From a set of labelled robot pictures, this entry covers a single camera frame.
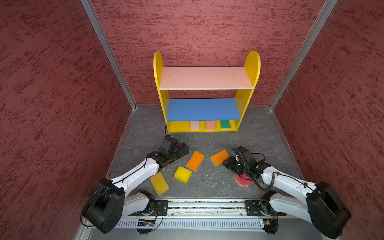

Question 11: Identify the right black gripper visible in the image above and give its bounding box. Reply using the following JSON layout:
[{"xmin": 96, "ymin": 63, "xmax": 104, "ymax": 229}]
[{"xmin": 221, "ymin": 156, "xmax": 249, "ymax": 175}]

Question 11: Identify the orange sponge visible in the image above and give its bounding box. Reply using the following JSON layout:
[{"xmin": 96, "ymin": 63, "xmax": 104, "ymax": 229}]
[
  {"xmin": 187, "ymin": 151, "xmax": 205, "ymax": 172},
  {"xmin": 210, "ymin": 149, "xmax": 230, "ymax": 167}
]

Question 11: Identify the small yellow square sponge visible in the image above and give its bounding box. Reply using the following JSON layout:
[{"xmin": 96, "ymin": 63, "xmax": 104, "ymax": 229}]
[{"xmin": 174, "ymin": 166, "xmax": 193, "ymax": 184}]

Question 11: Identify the cream white sponge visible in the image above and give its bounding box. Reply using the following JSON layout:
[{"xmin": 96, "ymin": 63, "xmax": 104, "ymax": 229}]
[{"xmin": 190, "ymin": 121, "xmax": 200, "ymax": 131}]

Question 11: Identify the green sponge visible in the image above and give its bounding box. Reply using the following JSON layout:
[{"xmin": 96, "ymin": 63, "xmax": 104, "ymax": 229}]
[{"xmin": 220, "ymin": 121, "xmax": 231, "ymax": 130}]

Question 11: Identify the salmon pink sponge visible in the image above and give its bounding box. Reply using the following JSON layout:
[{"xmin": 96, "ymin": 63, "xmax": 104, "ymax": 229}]
[{"xmin": 206, "ymin": 121, "xmax": 217, "ymax": 131}]

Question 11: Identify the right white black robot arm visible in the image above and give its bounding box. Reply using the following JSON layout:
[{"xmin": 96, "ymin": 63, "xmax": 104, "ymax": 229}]
[{"xmin": 223, "ymin": 147, "xmax": 352, "ymax": 240}]

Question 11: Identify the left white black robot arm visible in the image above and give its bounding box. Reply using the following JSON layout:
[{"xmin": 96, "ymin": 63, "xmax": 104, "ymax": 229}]
[{"xmin": 80, "ymin": 135, "xmax": 190, "ymax": 234}]

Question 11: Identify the yellow shelf unit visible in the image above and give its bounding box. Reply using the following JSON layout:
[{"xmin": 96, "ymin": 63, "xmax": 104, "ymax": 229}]
[{"xmin": 153, "ymin": 51, "xmax": 261, "ymax": 133}]

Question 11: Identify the pink round smiley sponge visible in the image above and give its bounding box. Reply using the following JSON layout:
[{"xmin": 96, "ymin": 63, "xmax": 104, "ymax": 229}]
[{"xmin": 235, "ymin": 174, "xmax": 253, "ymax": 187}]

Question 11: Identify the large yellow sponge front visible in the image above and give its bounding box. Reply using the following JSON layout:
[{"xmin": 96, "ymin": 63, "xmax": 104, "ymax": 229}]
[{"xmin": 150, "ymin": 172, "xmax": 170, "ymax": 196}]

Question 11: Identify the right circuit board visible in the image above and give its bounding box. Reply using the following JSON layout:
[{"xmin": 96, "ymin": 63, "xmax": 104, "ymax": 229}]
[{"xmin": 263, "ymin": 219, "xmax": 279, "ymax": 229}]

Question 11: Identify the circuit board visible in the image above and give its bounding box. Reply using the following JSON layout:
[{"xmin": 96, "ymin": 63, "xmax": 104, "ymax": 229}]
[
  {"xmin": 263, "ymin": 219, "xmax": 279, "ymax": 229},
  {"xmin": 137, "ymin": 219, "xmax": 157, "ymax": 228}
]

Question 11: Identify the left circuit board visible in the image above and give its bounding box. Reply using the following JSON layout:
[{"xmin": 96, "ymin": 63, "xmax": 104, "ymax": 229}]
[{"xmin": 137, "ymin": 219, "xmax": 157, "ymax": 228}]

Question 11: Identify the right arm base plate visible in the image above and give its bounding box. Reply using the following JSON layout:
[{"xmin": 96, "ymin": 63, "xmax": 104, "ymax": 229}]
[{"xmin": 245, "ymin": 200, "xmax": 275, "ymax": 217}]

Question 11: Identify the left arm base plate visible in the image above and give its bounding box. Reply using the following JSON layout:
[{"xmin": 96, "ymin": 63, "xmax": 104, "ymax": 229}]
[{"xmin": 152, "ymin": 199, "xmax": 169, "ymax": 216}]

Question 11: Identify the aluminium front rail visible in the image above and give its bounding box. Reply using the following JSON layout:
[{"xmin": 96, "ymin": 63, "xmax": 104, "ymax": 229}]
[{"xmin": 116, "ymin": 197, "xmax": 328, "ymax": 218}]

